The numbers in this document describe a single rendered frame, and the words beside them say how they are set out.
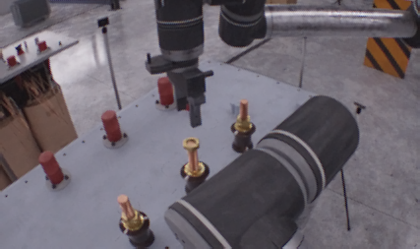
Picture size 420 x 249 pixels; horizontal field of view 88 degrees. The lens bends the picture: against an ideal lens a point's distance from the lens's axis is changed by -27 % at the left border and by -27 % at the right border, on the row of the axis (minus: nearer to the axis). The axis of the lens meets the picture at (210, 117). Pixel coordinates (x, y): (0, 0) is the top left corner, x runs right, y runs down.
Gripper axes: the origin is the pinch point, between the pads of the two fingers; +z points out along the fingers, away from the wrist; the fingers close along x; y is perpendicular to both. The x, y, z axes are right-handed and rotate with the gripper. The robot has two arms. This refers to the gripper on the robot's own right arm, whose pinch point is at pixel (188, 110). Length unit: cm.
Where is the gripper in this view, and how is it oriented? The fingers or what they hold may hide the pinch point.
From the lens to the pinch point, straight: 77.3
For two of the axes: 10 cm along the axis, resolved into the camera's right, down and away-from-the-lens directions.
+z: 0.4, 8.1, 5.9
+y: 8.7, -3.2, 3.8
